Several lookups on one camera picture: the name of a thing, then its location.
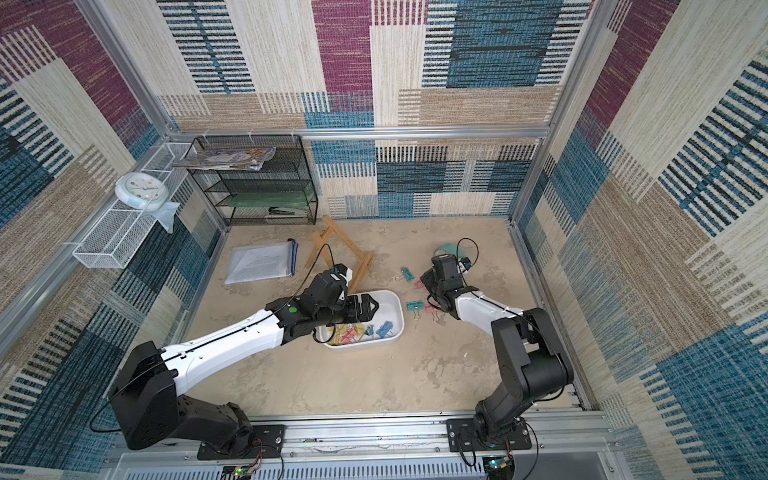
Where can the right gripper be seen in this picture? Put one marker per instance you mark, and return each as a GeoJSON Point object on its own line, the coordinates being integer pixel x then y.
{"type": "Point", "coordinates": [430, 285]}

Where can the white wire mesh basket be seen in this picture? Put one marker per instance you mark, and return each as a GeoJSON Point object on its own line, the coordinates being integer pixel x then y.
{"type": "Point", "coordinates": [118, 233]}

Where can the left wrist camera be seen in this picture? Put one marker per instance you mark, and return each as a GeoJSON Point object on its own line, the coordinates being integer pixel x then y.
{"type": "Point", "coordinates": [343, 271]}

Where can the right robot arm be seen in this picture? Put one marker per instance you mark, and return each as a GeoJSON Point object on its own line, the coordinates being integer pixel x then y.
{"type": "Point", "coordinates": [531, 357]}

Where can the wooden easel stand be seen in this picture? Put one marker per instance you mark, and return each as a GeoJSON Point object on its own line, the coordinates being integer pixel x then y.
{"type": "Point", "coordinates": [332, 244]}

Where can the teal binder clip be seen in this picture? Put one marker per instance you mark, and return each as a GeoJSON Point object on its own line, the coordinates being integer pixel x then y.
{"type": "Point", "coordinates": [415, 306]}
{"type": "Point", "coordinates": [407, 274]}

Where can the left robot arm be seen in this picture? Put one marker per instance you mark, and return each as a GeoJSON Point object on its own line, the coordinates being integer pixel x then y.
{"type": "Point", "coordinates": [150, 398]}

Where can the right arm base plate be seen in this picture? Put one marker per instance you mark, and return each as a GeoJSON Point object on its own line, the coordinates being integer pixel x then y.
{"type": "Point", "coordinates": [464, 435]}

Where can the magazine on shelf top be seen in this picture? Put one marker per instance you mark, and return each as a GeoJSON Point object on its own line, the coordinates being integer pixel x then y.
{"type": "Point", "coordinates": [245, 159]}

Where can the black mesh shelf rack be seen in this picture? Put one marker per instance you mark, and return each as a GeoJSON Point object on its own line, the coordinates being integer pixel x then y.
{"type": "Point", "coordinates": [289, 170]}

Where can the black stapler on shelf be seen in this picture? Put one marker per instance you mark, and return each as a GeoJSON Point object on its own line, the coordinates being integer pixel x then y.
{"type": "Point", "coordinates": [287, 212]}

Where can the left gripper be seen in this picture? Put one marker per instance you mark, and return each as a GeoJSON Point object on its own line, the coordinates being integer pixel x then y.
{"type": "Point", "coordinates": [354, 314]}

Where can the green round alarm clock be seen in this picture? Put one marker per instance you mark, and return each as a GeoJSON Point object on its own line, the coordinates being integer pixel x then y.
{"type": "Point", "coordinates": [448, 248]}

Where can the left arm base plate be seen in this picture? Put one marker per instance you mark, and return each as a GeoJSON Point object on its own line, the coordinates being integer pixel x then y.
{"type": "Point", "coordinates": [263, 441]}

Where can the white round wall clock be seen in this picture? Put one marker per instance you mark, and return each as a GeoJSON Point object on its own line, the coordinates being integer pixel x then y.
{"type": "Point", "coordinates": [141, 191]}

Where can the white plastic storage box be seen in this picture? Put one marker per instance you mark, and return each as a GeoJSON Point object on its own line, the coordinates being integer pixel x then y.
{"type": "Point", "coordinates": [385, 328]}

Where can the green folder on shelf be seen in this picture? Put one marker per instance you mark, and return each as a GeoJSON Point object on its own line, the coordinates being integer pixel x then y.
{"type": "Point", "coordinates": [288, 199]}

